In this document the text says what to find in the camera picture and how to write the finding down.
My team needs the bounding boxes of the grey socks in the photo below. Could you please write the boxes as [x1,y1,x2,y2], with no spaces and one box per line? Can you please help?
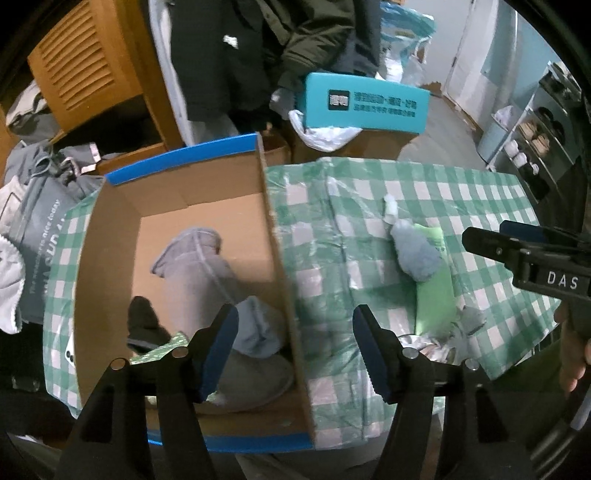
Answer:
[150,227,296,412]

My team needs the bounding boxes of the grey printed tote bag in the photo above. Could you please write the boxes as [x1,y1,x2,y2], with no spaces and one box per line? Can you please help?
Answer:
[0,180,107,325]

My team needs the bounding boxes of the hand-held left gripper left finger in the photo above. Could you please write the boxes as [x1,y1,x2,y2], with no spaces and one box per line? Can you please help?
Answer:
[53,303,240,480]

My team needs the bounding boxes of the olive hanging jacket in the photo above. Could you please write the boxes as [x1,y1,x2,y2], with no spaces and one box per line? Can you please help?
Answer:
[263,0,357,79]

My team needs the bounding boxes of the crumpled silver foil bag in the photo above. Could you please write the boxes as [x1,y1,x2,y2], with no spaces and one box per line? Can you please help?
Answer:
[397,335,458,365]

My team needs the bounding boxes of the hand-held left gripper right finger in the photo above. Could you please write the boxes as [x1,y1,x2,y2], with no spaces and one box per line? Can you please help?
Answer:
[352,304,532,480]

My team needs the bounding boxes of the teal printed box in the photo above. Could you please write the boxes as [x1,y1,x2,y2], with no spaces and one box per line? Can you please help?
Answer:
[298,71,431,136]

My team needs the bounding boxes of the brown cardboard box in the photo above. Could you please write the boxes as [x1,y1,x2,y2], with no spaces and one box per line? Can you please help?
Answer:
[291,127,419,163]

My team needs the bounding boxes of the clear blue-printed plastic bag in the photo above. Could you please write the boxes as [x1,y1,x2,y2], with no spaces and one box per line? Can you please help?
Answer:
[379,0,437,88]

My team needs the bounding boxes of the white plastic bag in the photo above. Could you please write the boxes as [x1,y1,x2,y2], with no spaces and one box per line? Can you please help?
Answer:
[288,109,363,152]

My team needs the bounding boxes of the dark navy hanging coat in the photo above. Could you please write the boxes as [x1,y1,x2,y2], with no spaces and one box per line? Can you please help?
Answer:
[342,0,385,77]

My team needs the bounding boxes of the crumpled pale grey cloth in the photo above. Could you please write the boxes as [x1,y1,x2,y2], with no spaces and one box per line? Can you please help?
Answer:
[445,305,488,344]

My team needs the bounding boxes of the person's right hand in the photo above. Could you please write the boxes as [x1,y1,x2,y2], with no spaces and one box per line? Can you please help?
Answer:
[554,302,591,394]

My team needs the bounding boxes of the metal shoe rack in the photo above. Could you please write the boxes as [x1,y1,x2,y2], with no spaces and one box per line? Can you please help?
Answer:
[480,60,591,205]

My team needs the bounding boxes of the black sock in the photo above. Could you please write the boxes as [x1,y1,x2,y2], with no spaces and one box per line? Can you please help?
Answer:
[126,296,172,356]

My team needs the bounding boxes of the light blue bin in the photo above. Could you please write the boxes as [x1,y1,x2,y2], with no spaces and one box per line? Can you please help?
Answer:
[478,117,514,160]

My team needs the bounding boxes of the black hanging coat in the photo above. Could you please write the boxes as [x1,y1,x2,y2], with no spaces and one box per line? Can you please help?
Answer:
[171,0,274,131]

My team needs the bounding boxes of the wooden louvered wardrobe door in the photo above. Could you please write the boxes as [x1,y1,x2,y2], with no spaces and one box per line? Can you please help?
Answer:
[28,0,149,134]

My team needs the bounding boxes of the white door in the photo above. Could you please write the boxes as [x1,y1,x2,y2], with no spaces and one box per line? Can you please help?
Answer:
[445,0,519,108]

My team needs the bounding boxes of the light blue cloth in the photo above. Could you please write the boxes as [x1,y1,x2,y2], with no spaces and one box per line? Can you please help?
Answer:
[233,296,287,358]

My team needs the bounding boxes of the green bubble wrap mailer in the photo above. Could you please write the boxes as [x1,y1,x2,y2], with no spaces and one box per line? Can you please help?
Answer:
[129,332,195,366]

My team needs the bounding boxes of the blue-sided cardboard box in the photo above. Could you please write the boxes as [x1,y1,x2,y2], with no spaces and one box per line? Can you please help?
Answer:
[74,133,317,453]

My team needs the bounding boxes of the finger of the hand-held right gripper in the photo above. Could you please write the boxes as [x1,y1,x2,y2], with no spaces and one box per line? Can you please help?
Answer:
[462,226,527,278]
[500,220,551,246]

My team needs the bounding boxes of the green checked tablecloth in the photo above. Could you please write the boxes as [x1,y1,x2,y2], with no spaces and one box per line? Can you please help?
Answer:
[44,157,561,450]

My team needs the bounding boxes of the grey clothes pile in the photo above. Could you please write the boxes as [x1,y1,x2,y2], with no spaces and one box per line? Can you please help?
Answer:
[4,138,108,195]

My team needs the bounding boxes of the pale blue rolled cloth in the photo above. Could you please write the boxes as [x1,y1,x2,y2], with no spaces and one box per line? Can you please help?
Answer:
[390,220,443,281]

